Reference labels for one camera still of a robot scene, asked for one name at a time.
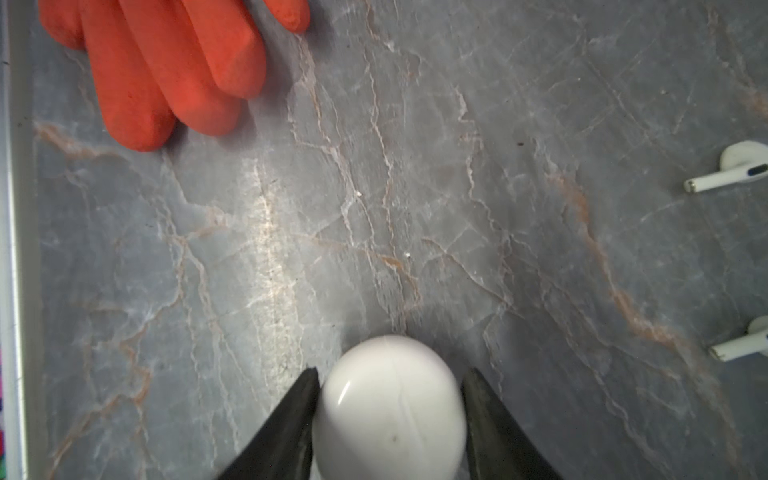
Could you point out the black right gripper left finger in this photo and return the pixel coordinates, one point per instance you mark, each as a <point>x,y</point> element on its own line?
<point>282,448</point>

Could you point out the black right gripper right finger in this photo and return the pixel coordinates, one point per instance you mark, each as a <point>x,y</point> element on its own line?
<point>497,447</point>

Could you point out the white earbud charging case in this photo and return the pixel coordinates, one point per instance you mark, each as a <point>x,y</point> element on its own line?
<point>390,408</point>

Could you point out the white earbud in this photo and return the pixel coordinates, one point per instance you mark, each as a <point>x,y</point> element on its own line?
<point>742,162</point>
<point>753,342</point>

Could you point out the red rubber glove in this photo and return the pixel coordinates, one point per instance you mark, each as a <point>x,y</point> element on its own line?
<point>158,63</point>

